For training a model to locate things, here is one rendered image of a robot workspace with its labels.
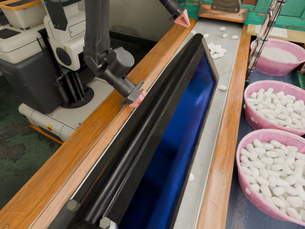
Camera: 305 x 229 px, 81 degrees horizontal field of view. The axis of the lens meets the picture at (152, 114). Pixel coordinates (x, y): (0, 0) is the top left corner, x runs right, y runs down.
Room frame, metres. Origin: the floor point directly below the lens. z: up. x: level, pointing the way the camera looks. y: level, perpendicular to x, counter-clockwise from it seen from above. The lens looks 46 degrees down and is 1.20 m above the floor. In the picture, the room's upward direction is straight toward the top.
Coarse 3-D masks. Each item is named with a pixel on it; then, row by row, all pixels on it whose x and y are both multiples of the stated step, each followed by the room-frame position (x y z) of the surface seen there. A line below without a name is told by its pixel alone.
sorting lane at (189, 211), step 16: (208, 32) 1.17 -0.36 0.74; (224, 32) 1.17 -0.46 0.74; (240, 32) 1.17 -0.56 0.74; (224, 48) 0.95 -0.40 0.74; (224, 64) 0.78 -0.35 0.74; (224, 80) 0.65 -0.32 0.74; (224, 96) 0.54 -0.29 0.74; (208, 128) 0.38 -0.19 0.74; (208, 144) 0.31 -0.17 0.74; (208, 160) 0.26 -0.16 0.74; (192, 192) 0.17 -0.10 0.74; (192, 208) 0.13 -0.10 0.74; (176, 224) 0.10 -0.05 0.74; (192, 224) 0.10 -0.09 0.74
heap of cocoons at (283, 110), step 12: (252, 96) 0.54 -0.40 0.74; (264, 96) 0.55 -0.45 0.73; (276, 96) 0.54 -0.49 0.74; (288, 96) 0.54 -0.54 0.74; (264, 108) 0.49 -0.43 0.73; (276, 108) 0.47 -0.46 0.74; (288, 108) 0.47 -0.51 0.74; (300, 108) 0.47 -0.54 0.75; (252, 120) 0.43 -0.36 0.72; (276, 120) 0.41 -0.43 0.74; (288, 120) 0.41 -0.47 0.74; (300, 120) 0.42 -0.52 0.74
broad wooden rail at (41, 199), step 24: (192, 24) 1.27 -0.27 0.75; (168, 48) 0.90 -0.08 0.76; (144, 72) 0.67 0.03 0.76; (120, 96) 0.51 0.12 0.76; (96, 120) 0.39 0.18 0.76; (120, 120) 0.40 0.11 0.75; (72, 144) 0.30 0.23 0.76; (96, 144) 0.30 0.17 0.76; (48, 168) 0.22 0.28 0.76; (72, 168) 0.22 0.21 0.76; (24, 192) 0.16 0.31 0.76; (48, 192) 0.16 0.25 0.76; (72, 192) 0.17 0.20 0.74; (0, 216) 0.11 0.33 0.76; (24, 216) 0.11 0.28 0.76; (48, 216) 0.11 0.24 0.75
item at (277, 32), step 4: (256, 28) 1.13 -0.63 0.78; (260, 28) 1.13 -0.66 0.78; (276, 28) 1.13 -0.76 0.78; (280, 28) 1.13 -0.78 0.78; (256, 32) 1.07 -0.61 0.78; (272, 32) 1.07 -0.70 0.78; (276, 32) 1.07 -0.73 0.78; (280, 32) 1.07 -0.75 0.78; (284, 32) 1.07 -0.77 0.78; (280, 36) 1.01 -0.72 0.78; (284, 36) 1.01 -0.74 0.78
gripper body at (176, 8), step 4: (172, 0) 0.97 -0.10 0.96; (168, 4) 0.97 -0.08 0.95; (172, 4) 0.96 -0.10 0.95; (176, 4) 0.97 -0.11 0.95; (184, 4) 1.01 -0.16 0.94; (168, 8) 0.97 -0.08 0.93; (172, 8) 0.96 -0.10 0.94; (176, 8) 0.96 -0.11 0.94; (172, 12) 0.96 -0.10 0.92; (176, 12) 0.93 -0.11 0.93; (172, 16) 0.95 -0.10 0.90
